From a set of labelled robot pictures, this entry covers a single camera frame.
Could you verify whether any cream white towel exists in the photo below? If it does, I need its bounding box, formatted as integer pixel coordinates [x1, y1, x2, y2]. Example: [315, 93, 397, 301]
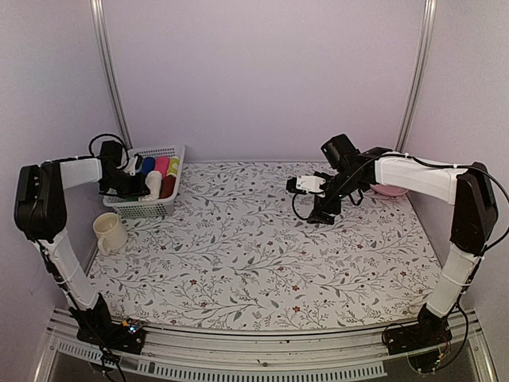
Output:
[138, 170, 162, 201]

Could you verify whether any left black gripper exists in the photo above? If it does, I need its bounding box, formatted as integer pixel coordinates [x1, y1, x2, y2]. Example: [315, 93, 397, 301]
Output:
[102, 169, 151, 198]

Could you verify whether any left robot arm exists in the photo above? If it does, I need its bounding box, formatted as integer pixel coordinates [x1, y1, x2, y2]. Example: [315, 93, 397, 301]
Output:
[14, 133, 149, 345]

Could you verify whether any front aluminium rail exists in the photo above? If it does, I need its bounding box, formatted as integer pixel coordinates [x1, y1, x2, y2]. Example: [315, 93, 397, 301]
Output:
[34, 309, 500, 381]

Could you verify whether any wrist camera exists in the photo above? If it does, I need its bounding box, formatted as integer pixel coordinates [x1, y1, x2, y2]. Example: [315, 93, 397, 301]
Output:
[286, 175, 326, 197]
[123, 154, 143, 176]

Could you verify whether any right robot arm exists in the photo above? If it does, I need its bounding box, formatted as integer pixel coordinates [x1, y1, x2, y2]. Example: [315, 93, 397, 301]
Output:
[297, 134, 499, 347]

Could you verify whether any pink rolled towel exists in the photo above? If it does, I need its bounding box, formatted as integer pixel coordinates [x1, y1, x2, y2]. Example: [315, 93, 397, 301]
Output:
[154, 156, 170, 177]

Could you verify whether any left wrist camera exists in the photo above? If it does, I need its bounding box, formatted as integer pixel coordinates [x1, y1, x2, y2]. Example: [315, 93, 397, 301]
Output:
[123, 154, 143, 176]

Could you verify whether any aluminium frame post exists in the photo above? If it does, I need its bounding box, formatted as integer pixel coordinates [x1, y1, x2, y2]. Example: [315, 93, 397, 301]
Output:
[90, 0, 133, 149]
[395, 0, 437, 151]

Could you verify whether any cream ceramic mug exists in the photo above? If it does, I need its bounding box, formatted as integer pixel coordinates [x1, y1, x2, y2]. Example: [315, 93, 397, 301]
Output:
[92, 212, 128, 255]

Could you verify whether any floral tablecloth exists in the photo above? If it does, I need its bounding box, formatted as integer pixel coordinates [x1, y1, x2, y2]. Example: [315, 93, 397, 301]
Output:
[89, 162, 441, 331]

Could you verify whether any pink plate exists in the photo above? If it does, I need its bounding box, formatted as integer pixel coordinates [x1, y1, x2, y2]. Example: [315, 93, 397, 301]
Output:
[371, 185, 408, 197]

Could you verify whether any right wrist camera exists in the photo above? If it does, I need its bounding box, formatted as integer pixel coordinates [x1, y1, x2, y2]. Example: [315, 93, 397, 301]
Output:
[286, 175, 326, 197]

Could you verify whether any white plastic basket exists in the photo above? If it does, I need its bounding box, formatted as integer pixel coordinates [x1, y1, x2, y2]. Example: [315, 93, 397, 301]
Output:
[103, 145, 186, 218]

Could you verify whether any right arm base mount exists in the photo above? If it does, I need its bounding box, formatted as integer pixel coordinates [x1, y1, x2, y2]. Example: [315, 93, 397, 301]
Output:
[381, 318, 453, 374]

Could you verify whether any dark blue rolled towel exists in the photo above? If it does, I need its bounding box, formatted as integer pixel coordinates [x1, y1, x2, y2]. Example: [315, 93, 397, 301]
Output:
[140, 157, 156, 175]

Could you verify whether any maroon rolled towel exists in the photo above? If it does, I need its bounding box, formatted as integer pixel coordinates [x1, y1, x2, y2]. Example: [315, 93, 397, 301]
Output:
[159, 175, 176, 199]

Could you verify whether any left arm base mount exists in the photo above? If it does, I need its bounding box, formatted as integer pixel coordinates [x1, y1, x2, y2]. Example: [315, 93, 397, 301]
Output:
[76, 322, 146, 355]

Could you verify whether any yellow-green dotted rolled towel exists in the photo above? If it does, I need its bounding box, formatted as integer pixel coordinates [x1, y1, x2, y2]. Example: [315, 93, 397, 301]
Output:
[166, 157, 180, 177]

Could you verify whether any left aluminium frame post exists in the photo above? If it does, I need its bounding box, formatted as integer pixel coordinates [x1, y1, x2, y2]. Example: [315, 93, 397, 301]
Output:
[90, 0, 133, 149]

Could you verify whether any right aluminium frame post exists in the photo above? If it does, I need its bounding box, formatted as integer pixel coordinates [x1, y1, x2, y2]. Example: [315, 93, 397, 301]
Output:
[395, 0, 437, 151]

